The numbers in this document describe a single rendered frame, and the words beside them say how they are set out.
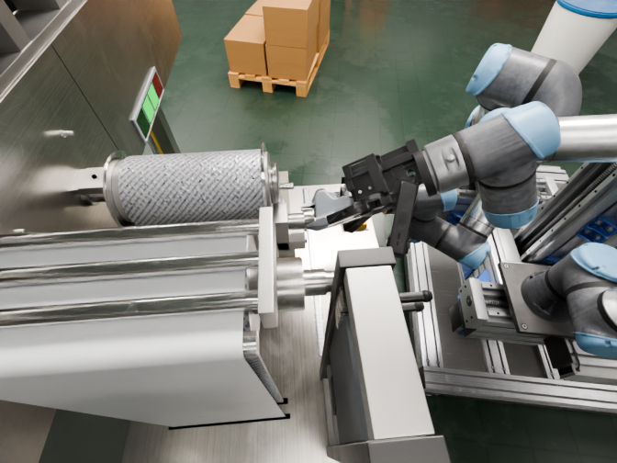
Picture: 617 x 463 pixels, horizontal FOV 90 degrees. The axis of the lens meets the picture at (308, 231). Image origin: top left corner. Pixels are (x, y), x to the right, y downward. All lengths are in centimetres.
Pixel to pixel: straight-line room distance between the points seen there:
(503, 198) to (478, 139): 11
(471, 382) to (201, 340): 144
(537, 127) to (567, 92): 40
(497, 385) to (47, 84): 171
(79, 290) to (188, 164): 31
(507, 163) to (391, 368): 33
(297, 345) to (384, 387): 57
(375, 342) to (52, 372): 24
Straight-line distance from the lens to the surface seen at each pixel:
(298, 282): 34
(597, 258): 99
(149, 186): 58
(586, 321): 94
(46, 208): 62
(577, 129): 67
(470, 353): 168
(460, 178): 47
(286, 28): 301
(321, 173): 240
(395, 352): 25
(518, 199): 54
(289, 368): 79
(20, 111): 62
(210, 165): 56
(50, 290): 34
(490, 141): 47
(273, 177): 56
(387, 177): 49
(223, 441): 79
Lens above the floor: 167
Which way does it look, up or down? 55 degrees down
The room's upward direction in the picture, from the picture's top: straight up
